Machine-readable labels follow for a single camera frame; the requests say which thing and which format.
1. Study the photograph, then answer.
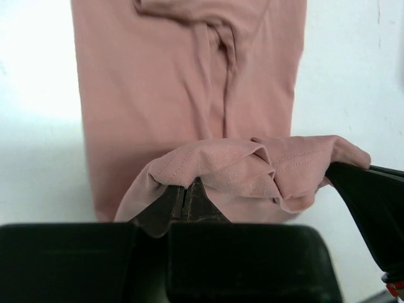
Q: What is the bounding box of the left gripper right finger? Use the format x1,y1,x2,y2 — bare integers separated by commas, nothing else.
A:
326,163,403,287

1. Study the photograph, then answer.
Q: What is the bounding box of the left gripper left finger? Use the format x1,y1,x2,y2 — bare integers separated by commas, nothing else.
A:
132,177,230,239

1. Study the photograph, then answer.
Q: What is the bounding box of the pink t shirt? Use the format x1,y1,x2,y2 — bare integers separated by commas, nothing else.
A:
71,1,371,223

